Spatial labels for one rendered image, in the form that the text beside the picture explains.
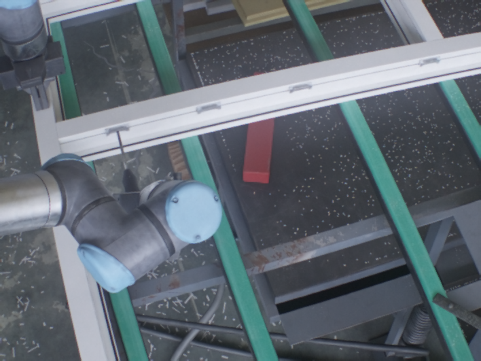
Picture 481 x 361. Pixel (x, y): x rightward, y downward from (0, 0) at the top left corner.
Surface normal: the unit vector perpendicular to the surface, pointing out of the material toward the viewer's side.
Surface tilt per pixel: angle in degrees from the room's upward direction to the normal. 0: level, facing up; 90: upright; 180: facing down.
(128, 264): 49
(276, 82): 0
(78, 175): 35
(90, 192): 12
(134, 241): 21
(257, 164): 0
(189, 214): 40
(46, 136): 0
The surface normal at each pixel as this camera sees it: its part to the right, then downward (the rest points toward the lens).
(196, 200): 0.46, -0.04
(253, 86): 0.00, -0.54
